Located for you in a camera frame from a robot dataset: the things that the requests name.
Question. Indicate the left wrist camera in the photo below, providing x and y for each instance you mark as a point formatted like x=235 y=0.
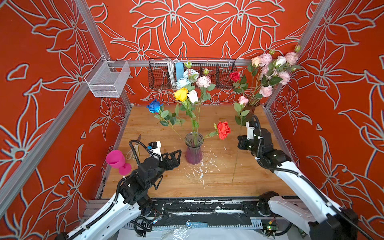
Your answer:
x=155 y=149

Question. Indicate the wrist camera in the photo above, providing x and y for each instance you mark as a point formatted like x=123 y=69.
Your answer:
x=250 y=130
x=155 y=149

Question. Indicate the brown glass vase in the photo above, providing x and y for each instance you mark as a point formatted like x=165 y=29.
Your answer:
x=251 y=106

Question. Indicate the pale blue flower stem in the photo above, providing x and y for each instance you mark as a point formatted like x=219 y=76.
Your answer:
x=190 y=76

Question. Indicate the large red rose stem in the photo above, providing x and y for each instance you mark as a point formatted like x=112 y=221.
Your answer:
x=222 y=130

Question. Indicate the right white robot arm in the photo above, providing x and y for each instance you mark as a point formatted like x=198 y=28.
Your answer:
x=323 y=219

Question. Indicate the pink plastic cup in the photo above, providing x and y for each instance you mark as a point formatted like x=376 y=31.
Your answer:
x=117 y=160

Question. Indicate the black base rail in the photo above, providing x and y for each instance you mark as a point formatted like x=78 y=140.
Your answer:
x=225 y=212

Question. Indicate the small pink rose stem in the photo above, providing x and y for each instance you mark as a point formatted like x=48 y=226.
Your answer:
x=239 y=107

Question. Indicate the light blue box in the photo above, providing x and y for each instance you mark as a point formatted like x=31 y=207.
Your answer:
x=179 y=67

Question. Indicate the purple glass vase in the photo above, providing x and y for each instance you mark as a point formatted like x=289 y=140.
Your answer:
x=194 y=155

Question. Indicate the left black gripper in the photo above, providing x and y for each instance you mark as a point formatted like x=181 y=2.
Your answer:
x=166 y=160

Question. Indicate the orange yellow rose stem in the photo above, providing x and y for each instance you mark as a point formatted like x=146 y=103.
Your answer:
x=181 y=96

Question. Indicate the pale pink flower stem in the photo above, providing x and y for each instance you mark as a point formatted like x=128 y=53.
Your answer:
x=265 y=60

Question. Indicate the peach rose stem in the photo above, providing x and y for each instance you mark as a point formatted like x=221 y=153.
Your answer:
x=256 y=74

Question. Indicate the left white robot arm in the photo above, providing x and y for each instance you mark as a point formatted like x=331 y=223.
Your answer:
x=114 y=214

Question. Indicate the pink peony stem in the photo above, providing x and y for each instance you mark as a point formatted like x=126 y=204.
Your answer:
x=262 y=92

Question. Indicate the pink mottled flower stem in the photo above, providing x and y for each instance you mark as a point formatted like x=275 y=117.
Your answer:
x=206 y=85

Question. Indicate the clear plastic bin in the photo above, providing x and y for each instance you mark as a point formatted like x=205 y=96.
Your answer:
x=107 y=79

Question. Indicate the pink carnation stem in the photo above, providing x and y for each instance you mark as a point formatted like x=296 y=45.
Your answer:
x=285 y=76

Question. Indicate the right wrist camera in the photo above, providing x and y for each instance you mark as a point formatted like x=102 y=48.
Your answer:
x=250 y=130

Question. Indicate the black wire basket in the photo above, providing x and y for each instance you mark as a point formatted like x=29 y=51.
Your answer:
x=162 y=73

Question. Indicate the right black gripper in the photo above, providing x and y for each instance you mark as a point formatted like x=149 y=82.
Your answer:
x=244 y=142

